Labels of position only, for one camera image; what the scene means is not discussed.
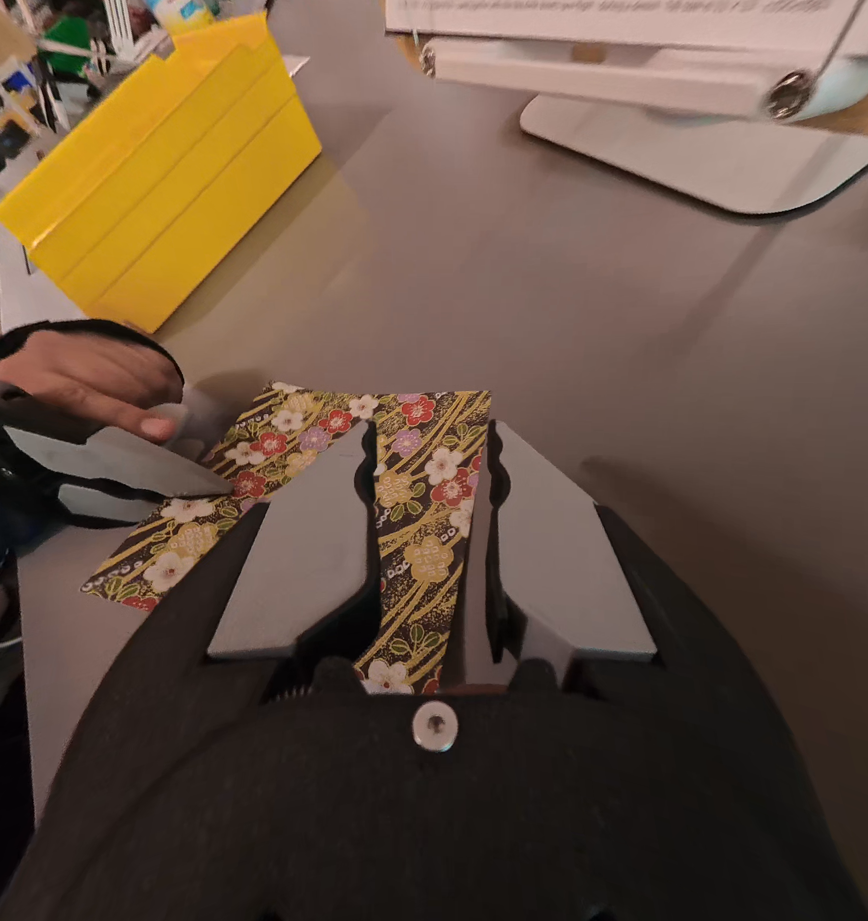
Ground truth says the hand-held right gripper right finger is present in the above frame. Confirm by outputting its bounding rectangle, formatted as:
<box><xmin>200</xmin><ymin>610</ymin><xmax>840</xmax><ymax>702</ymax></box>
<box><xmin>484</xmin><ymin>419</ymin><xmax>658</xmax><ymax>685</ymax></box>

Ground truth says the floral patterned origami paper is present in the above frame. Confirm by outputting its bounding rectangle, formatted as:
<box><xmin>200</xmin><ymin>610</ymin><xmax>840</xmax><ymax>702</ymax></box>
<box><xmin>80</xmin><ymin>381</ymin><xmax>493</xmax><ymax>696</ymax></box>

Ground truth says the white printed sheet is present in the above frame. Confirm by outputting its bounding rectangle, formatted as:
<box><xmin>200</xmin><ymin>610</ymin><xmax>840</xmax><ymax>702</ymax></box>
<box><xmin>385</xmin><ymin>0</ymin><xmax>868</xmax><ymax>60</ymax></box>

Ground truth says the green plastic item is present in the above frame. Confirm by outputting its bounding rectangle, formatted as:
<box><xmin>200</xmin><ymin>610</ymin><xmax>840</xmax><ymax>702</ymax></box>
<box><xmin>40</xmin><ymin>14</ymin><xmax>94</xmax><ymax>79</ymax></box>

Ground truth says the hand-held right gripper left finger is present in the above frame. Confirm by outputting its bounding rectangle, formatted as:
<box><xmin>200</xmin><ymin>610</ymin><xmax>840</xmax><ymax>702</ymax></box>
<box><xmin>206</xmin><ymin>419</ymin><xmax>383</xmax><ymax>663</ymax></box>

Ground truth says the white tablet stand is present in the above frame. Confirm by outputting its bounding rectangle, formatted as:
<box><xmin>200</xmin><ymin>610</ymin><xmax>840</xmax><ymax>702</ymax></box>
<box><xmin>418</xmin><ymin>36</ymin><xmax>868</xmax><ymax>216</ymax></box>

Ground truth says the person's left hand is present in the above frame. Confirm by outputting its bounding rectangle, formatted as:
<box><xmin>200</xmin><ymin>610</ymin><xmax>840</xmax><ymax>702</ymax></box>
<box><xmin>0</xmin><ymin>330</ymin><xmax>188</xmax><ymax>442</ymax></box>

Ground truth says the white wire rack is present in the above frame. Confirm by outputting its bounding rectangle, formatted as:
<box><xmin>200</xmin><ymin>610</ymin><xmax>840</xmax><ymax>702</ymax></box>
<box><xmin>97</xmin><ymin>0</ymin><xmax>156</xmax><ymax>64</ymax></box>

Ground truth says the white bottle with blue label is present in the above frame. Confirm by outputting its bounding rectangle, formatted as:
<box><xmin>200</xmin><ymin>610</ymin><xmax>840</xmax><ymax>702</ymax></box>
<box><xmin>145</xmin><ymin>0</ymin><xmax>221</xmax><ymax>35</ymax></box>

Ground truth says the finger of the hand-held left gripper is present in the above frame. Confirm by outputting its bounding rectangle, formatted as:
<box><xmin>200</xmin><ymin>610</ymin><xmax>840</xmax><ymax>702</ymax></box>
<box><xmin>2</xmin><ymin>423</ymin><xmax>235</xmax><ymax>499</ymax></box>
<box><xmin>55</xmin><ymin>481</ymin><xmax>190</xmax><ymax>528</ymax></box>

